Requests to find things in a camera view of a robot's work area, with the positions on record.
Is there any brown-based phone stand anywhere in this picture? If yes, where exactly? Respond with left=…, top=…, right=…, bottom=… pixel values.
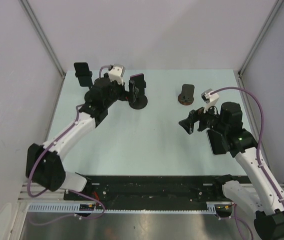
left=178, top=84, right=195, bottom=106

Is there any aluminium frame post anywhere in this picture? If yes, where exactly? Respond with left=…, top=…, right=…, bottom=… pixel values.
left=237, top=0, right=284, bottom=78
left=19, top=0, right=66, bottom=79

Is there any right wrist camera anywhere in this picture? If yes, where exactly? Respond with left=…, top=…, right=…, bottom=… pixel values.
left=201, top=88, right=219, bottom=113

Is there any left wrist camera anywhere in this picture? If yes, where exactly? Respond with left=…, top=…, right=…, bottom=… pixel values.
left=108, top=64, right=125, bottom=86

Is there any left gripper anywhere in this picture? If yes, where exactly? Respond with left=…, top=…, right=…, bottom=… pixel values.
left=104, top=77, right=138, bottom=108

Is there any black phone stand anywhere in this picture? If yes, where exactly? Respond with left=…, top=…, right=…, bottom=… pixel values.
left=128, top=95, right=148, bottom=110
left=75, top=70, right=93, bottom=91

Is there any right aluminium frame post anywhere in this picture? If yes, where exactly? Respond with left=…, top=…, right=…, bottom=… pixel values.
left=237, top=0, right=284, bottom=78

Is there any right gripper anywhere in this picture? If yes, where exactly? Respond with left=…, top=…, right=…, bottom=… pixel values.
left=179, top=100, right=228, bottom=135

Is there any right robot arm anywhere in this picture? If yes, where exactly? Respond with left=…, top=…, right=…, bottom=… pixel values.
left=179, top=102, right=284, bottom=240

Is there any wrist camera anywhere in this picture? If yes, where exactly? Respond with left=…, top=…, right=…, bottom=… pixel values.
left=108, top=64, right=125, bottom=86
left=201, top=88, right=219, bottom=113

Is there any white cable duct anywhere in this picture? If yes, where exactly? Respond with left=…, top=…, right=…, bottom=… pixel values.
left=28, top=202, right=234, bottom=215

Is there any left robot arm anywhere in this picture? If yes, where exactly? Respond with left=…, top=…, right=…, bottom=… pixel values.
left=26, top=76, right=140, bottom=200

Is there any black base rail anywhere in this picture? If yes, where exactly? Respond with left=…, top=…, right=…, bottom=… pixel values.
left=64, top=174, right=257, bottom=210

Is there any purple-edged phone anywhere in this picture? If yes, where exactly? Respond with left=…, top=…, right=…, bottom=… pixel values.
left=130, top=73, right=146, bottom=98

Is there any left aluminium frame post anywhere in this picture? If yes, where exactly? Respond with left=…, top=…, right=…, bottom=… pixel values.
left=19, top=0, right=66, bottom=79

